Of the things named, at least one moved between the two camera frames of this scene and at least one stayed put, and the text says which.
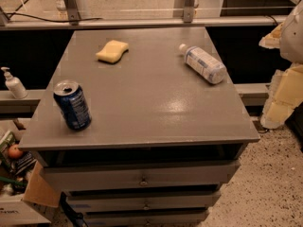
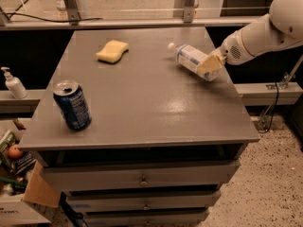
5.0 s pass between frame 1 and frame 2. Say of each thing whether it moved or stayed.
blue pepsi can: stayed
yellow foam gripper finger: moved
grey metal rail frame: stayed
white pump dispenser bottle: stayed
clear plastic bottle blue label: moved
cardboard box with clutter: stayed
